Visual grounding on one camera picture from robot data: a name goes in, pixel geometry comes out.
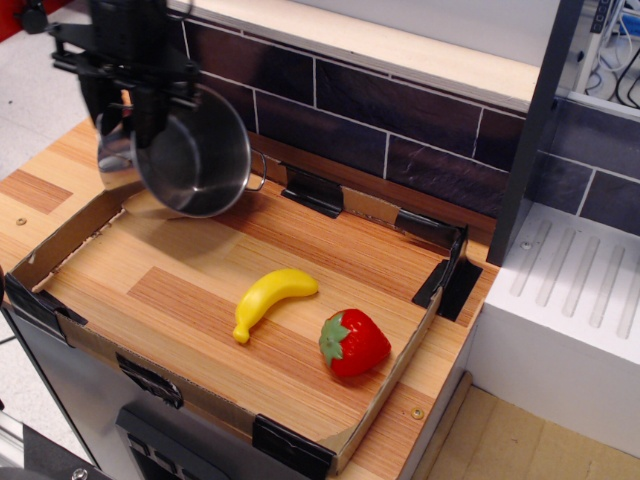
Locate cables in background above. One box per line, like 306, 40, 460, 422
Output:
582, 0, 640, 109

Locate cardboard fence with black tape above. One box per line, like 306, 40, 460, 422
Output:
4, 130, 484, 477

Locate yellow toy banana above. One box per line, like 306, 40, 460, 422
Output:
233, 268, 319, 344

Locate red toy strawberry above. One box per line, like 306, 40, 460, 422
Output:
319, 309, 391, 377

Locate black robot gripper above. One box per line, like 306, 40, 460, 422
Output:
48, 1, 199, 149

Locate dark grey vertical post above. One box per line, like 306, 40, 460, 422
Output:
487, 0, 583, 266

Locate white toy sink drainboard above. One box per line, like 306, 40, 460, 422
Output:
467, 204, 639, 455

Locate shiny metal pot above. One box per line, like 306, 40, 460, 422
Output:
97, 85, 266, 218

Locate brass screw right front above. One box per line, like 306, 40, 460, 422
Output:
411, 408, 424, 420

